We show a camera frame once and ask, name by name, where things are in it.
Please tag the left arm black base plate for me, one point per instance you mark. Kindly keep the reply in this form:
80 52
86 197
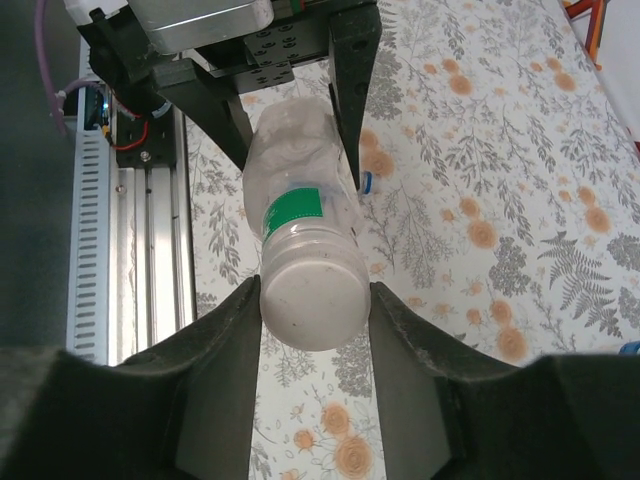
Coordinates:
160 145

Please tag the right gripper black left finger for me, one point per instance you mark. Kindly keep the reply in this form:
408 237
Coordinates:
150 415

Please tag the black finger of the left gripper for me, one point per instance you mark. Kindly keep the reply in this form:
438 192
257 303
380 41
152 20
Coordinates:
210 110
352 75

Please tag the clear plastic bottle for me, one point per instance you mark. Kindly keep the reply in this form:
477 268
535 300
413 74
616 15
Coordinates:
367 185

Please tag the blue bottle cap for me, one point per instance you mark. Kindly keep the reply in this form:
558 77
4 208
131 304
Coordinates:
631 348

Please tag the white bottle cap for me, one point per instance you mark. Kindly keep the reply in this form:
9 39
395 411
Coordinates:
315 305

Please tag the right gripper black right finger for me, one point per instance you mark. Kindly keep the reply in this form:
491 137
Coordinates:
500 425

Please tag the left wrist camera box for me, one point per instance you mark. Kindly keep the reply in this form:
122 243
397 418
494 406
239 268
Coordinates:
200 20

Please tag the aluminium frame rail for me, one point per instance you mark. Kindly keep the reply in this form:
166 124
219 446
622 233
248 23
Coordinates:
150 250

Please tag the floral table cloth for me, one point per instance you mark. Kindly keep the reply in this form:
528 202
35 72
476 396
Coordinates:
500 200

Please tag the controller board green light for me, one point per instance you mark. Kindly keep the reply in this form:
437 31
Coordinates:
97 107

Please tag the clear bottle green label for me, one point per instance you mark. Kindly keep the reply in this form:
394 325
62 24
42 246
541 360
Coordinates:
295 165

